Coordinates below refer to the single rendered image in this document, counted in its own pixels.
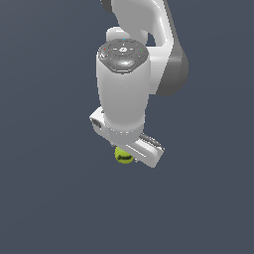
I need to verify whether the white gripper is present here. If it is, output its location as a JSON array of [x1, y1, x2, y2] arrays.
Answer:
[[88, 107, 166, 169]]

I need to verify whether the yellow-green tennis ball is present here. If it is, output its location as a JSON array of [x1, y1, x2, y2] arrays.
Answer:
[[114, 146, 135, 166]]

